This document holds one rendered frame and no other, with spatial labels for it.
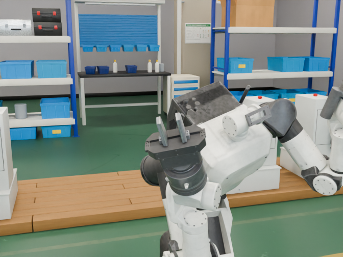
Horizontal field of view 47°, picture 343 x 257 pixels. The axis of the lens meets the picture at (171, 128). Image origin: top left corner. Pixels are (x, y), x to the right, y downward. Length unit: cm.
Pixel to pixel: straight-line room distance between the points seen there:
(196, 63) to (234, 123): 617
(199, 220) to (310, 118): 265
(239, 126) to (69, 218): 198
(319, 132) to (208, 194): 271
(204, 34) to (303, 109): 397
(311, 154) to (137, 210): 179
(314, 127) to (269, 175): 57
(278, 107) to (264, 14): 489
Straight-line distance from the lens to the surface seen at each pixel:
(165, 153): 79
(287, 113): 136
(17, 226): 294
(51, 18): 540
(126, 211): 294
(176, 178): 84
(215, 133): 122
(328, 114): 128
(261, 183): 333
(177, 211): 99
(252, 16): 609
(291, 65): 640
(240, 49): 1006
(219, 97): 132
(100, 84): 918
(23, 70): 541
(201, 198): 92
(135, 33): 680
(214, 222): 153
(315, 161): 142
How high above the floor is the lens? 128
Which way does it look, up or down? 13 degrees down
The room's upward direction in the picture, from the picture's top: straight up
